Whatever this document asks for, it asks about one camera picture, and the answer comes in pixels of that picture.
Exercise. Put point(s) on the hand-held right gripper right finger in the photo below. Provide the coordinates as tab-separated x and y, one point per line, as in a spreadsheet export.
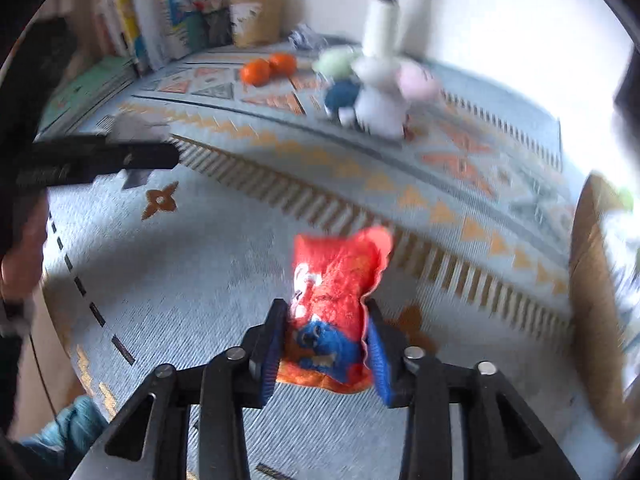
380	360

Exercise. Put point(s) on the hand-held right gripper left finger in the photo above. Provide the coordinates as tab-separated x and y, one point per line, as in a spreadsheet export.
272	355

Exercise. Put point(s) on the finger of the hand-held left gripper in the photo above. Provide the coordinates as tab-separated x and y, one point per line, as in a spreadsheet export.
145	155

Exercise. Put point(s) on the brown waste bin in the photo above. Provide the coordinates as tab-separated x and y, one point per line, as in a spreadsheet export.
592	285

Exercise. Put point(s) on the person's left hand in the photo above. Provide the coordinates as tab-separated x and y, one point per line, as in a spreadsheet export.
25	260

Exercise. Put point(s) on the green cover book stack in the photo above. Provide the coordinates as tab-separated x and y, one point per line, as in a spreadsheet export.
85	87

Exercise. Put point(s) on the patterned woven mat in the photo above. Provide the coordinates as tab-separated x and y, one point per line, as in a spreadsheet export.
200	270

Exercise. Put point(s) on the row of upright books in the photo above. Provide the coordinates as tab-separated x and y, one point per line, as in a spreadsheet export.
150	15

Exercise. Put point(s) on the orange fruit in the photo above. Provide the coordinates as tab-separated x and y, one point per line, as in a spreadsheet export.
256	72
283	63

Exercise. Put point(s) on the black mesh pen holder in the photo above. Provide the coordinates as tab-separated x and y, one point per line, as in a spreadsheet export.
217	27

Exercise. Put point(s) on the bunch of pencils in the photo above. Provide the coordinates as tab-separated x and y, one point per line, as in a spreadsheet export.
209	2

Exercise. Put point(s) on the beige pen holder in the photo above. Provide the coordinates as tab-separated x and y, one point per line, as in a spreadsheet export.
256	20

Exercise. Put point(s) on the crumpled white paper ball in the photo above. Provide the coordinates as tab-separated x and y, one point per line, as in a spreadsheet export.
305	37

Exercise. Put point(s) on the blue plush ball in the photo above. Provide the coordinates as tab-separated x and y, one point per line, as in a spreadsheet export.
342	94

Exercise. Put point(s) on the person's leg blue jeans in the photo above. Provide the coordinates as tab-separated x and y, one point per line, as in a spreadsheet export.
65	432

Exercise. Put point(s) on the green white pink dango plush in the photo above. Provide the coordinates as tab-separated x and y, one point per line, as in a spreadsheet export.
380	102

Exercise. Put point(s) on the pile of discarded paper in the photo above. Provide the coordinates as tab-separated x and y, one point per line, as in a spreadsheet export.
622	250

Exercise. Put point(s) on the white desk lamp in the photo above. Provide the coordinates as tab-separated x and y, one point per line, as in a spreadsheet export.
382	15

